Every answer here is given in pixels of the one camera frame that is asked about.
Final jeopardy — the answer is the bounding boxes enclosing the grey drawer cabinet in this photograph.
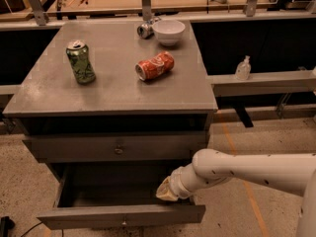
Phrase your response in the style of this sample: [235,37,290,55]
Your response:
[2,19,219,190]

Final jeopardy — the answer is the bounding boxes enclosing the grey drawer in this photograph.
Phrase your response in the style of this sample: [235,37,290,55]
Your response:
[39,161,205,230]
[23,131,208,163]

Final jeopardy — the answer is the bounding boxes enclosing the grey metal railing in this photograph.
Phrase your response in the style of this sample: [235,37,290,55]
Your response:
[0,0,316,128]

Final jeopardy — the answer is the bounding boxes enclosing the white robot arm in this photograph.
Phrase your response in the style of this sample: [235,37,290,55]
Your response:
[156,149,316,237]

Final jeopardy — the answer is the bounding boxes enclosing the black floor plug box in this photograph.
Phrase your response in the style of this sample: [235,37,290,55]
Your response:
[0,216,15,237]

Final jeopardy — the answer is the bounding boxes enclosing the black cable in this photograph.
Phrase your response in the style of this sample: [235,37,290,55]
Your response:
[20,221,65,237]

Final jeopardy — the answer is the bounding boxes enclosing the white bowl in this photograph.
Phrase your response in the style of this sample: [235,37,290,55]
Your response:
[152,20,186,46]

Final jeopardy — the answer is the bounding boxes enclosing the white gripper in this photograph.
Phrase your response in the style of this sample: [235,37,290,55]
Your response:
[156,167,192,201]

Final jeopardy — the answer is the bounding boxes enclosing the green soda can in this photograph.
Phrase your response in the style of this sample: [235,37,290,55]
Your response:
[66,39,96,84]

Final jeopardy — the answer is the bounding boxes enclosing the clear sanitizer bottle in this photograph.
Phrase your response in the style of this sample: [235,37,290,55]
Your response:
[235,55,251,80]

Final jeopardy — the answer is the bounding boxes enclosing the crushed red soda can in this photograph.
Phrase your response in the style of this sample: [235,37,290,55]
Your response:
[135,51,175,81]

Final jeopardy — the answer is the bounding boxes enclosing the grey top drawer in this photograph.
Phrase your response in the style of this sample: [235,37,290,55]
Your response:
[23,131,208,163]

